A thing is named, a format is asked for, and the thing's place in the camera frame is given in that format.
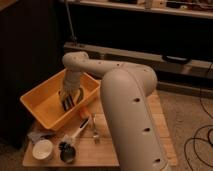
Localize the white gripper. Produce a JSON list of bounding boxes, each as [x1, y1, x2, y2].
[[59, 69, 82, 102]]

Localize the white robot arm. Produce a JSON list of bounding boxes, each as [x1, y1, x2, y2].
[[59, 51, 172, 171]]

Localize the yellow plastic tray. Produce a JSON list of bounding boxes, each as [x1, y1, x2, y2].
[[20, 70, 100, 131]]

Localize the green pepper toy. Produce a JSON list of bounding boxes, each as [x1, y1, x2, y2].
[[77, 87, 84, 103]]

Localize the orange round fruit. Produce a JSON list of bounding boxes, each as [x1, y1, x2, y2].
[[79, 107, 89, 119]]

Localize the silver fork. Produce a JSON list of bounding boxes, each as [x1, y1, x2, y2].
[[91, 113, 100, 144]]

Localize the wooden board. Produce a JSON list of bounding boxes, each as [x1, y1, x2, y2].
[[22, 79, 179, 168]]

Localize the grey crumpled cloth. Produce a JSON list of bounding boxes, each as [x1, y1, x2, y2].
[[27, 131, 54, 144]]

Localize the metal measuring cup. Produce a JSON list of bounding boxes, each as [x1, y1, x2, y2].
[[60, 144, 76, 163]]

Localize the metal vertical pole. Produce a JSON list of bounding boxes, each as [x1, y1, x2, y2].
[[64, 0, 77, 45]]

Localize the white bowl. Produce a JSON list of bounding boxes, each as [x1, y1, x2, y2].
[[32, 139, 53, 161]]

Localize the grey metal rail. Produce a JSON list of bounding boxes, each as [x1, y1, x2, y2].
[[64, 42, 213, 79]]

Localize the black floor cable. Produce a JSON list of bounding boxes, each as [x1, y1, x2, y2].
[[184, 63, 213, 169]]

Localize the wall shelf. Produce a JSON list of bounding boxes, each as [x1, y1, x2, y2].
[[59, 0, 213, 19]]

